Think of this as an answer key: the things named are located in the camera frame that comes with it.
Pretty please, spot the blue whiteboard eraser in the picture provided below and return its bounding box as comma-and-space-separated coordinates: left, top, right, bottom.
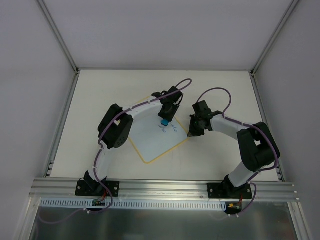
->
160, 119, 170, 127

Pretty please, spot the yellow framed whiteboard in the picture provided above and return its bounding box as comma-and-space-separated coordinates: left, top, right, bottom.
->
129, 95, 188, 164

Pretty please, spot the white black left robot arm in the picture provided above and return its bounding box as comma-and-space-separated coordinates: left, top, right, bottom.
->
75, 97, 181, 197

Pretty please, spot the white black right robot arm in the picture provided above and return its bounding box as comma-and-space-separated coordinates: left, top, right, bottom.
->
188, 111, 280, 200

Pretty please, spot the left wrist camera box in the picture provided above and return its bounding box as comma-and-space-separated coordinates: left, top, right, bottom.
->
160, 86, 183, 105

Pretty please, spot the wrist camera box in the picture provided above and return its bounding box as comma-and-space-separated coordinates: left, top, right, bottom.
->
192, 100, 212, 117
160, 86, 183, 105

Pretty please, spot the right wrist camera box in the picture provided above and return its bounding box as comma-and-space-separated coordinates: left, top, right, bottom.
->
192, 100, 212, 117

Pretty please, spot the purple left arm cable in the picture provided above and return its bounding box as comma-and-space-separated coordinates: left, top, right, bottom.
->
37, 78, 193, 224

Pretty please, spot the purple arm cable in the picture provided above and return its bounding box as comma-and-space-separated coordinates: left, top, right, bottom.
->
196, 86, 281, 217
37, 78, 193, 224

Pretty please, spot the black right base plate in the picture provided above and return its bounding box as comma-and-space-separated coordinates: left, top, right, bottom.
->
207, 182, 253, 200

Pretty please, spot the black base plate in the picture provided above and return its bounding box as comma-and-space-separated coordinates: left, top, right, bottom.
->
207, 182, 253, 200
75, 178, 120, 197

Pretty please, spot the right table edge rail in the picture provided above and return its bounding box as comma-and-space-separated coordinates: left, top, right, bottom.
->
249, 73, 286, 182

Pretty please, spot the table edge rail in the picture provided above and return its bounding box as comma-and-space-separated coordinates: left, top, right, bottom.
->
42, 70, 81, 178
249, 73, 286, 182

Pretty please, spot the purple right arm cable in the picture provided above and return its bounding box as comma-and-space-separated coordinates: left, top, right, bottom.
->
196, 86, 281, 217

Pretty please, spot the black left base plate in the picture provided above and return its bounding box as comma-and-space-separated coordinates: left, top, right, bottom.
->
75, 178, 120, 197

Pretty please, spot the white slotted cable duct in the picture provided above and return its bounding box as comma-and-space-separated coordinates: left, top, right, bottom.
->
39, 198, 227, 212

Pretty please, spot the left table edge rail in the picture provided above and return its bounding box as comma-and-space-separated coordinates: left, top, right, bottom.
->
42, 70, 81, 178

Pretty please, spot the left aluminium frame post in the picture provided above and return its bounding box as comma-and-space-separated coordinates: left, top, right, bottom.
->
35, 0, 79, 74

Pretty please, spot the aluminium frame post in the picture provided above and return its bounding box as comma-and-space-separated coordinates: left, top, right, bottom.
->
35, 0, 79, 74
250, 0, 300, 76

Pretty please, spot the aluminium mounting rail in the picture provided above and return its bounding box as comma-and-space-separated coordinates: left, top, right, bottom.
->
29, 177, 300, 203

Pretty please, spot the right aluminium frame post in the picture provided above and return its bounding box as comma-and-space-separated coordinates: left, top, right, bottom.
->
250, 0, 300, 76

